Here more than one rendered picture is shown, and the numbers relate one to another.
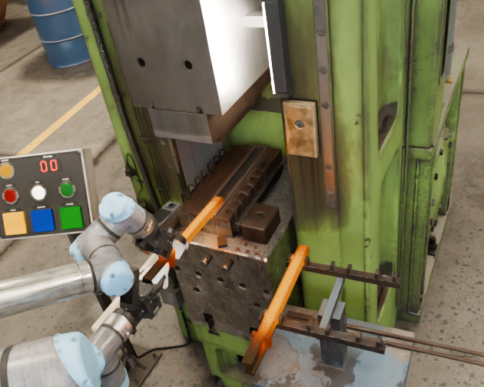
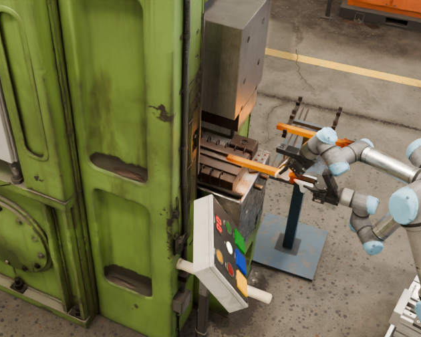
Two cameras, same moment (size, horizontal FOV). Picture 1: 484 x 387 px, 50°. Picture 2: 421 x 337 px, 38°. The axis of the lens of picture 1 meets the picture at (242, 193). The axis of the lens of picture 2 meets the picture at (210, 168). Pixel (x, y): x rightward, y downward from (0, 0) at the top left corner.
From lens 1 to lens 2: 2.88 m
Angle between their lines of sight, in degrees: 73
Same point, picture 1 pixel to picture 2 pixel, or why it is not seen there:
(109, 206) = (331, 134)
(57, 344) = not seen: outside the picture
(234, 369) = not seen: hidden behind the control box
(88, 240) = (345, 154)
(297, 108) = not seen: hidden behind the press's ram
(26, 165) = (217, 239)
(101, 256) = (357, 146)
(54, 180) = (224, 229)
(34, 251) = not seen: outside the picture
